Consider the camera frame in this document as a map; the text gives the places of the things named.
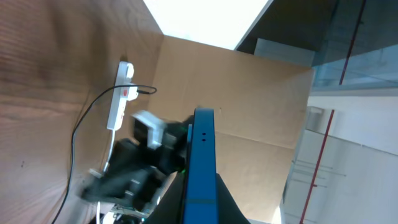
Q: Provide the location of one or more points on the brown cardboard panel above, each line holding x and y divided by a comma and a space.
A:
259, 107

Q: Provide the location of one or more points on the white power strip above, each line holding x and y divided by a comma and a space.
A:
124, 76

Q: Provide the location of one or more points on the red vertical pipe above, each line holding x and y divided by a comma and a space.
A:
330, 119

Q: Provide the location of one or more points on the white charger adapter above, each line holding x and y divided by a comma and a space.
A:
129, 93

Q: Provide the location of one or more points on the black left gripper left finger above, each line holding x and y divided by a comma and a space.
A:
169, 210

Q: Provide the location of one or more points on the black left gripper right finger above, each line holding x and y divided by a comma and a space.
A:
228, 210

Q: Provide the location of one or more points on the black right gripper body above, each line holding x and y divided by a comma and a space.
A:
171, 156

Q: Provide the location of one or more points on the blue smartphone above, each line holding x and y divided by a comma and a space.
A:
200, 200

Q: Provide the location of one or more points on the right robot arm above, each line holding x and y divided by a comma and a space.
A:
139, 167

